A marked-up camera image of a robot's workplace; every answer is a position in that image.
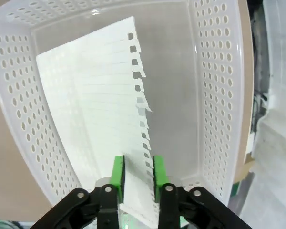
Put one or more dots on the white perforated plastic basket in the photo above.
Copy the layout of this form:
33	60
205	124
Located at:
214	95

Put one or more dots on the torn lined paper sheet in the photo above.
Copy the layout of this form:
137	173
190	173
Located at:
93	95

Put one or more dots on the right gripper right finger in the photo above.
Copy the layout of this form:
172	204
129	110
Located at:
159	171

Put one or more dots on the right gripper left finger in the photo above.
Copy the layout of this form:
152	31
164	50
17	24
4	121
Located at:
116	171

